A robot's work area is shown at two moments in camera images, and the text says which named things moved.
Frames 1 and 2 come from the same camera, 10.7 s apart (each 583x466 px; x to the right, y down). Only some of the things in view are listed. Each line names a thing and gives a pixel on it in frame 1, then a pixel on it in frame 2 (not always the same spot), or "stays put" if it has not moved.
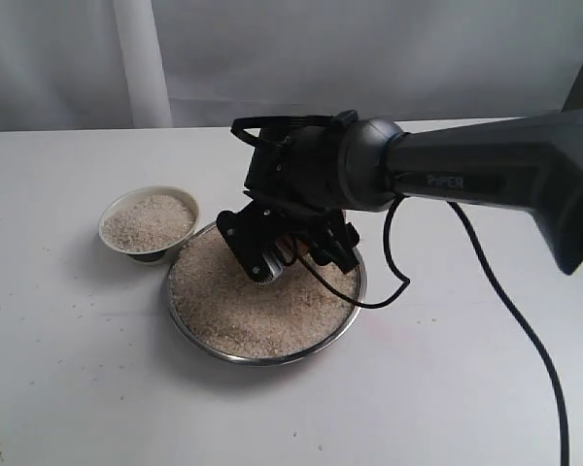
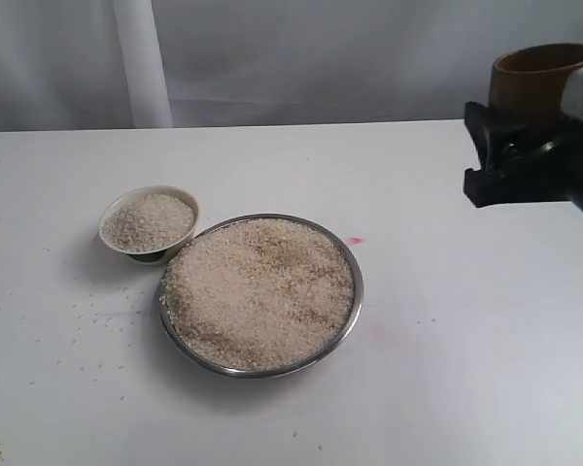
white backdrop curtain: (49, 65) stays put
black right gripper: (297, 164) -> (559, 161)
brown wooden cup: (293, 249) -> (529, 82)
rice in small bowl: (148, 222) stays put
